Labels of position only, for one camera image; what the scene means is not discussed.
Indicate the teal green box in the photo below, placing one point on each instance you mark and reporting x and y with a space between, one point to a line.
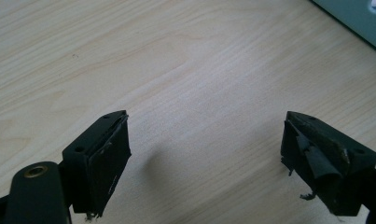
356 18

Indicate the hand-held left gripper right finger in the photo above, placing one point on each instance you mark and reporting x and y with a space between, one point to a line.
325 161

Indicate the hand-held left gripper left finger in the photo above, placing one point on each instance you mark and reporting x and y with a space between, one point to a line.
95 165

